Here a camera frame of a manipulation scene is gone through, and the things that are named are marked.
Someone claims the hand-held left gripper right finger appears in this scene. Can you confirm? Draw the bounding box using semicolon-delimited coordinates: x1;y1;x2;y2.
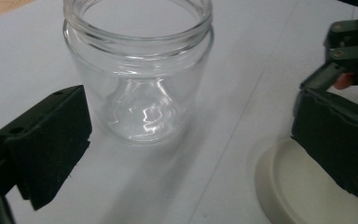
290;88;358;203

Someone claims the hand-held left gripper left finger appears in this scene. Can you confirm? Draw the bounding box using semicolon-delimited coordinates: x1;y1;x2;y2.
0;84;93;212

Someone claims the cream plastic jar lid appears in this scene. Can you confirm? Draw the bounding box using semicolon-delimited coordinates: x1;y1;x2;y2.
254;137;358;224

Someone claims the clear glass jar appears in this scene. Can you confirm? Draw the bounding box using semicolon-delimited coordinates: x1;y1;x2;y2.
62;0;214;147

